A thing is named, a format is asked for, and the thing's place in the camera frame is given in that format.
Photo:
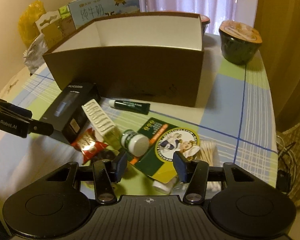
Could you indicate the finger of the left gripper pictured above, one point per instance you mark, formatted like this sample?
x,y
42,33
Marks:
x,y
35,126

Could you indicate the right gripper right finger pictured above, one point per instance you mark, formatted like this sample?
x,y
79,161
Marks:
x,y
195,174

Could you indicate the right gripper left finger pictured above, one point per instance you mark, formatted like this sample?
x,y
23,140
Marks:
x,y
106,173

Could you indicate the dark velvet scrunchie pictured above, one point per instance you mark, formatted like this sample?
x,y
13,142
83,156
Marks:
x,y
105,154

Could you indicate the cotton swab pack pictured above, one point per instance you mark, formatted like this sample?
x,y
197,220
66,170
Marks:
x,y
208,152

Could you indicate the black shaver box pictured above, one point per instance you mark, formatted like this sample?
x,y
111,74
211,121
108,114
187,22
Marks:
x,y
66,115

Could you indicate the red snack packet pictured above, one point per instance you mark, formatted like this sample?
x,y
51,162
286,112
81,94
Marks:
x,y
88,144

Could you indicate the green ointment blister card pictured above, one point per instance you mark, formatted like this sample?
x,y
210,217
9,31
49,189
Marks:
x,y
164,140

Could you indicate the green lip balm tube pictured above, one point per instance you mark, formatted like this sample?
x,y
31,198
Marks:
x,y
130,106

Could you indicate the small white medicine bottle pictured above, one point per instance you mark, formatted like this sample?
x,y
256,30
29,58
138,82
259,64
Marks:
x,y
171,187

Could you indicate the white plastic bag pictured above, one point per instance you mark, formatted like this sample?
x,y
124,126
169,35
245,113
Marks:
x,y
33,56

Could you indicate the plaid tablecloth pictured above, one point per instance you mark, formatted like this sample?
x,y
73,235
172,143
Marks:
x,y
234,109

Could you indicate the yellow plastic bag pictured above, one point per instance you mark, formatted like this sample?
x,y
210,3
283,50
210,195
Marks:
x,y
27,27

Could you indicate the large brown cardboard box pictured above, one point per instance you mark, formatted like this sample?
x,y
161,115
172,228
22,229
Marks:
x,y
149,56

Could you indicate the green instant noodle bowl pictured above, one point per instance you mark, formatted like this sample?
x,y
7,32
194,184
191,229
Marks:
x,y
239,41

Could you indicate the blue milk carton box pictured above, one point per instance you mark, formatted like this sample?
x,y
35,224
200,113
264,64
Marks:
x,y
84,11

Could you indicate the red instant rice bowl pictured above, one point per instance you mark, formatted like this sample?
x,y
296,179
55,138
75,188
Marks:
x,y
205,22

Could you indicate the brown drape curtain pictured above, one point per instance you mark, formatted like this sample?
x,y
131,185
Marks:
x,y
278,22

